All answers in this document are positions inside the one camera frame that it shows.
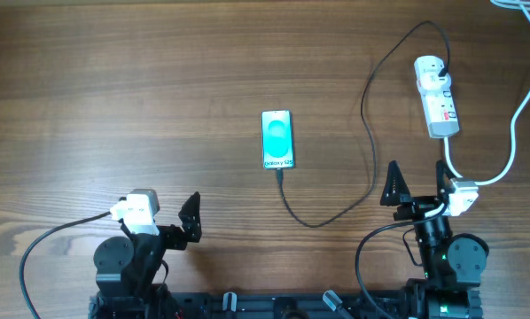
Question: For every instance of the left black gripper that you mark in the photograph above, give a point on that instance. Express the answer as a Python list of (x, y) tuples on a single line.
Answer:
[(173, 233)]

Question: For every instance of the teal screen smartphone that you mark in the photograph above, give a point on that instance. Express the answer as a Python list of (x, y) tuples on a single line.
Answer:
[(277, 141)]

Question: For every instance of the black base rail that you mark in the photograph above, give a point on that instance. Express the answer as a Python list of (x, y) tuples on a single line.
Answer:
[(287, 305)]

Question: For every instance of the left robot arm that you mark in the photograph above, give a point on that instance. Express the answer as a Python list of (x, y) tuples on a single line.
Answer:
[(127, 265)]

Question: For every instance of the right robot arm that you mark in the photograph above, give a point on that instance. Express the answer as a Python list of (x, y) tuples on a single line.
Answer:
[(453, 264)]

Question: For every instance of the white charger plug adapter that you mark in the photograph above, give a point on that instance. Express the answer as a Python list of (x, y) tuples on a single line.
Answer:
[(432, 82)]

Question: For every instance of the white power strip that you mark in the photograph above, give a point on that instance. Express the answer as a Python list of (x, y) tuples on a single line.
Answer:
[(439, 108)]

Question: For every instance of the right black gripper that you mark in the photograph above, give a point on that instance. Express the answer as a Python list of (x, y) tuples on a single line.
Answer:
[(420, 206)]

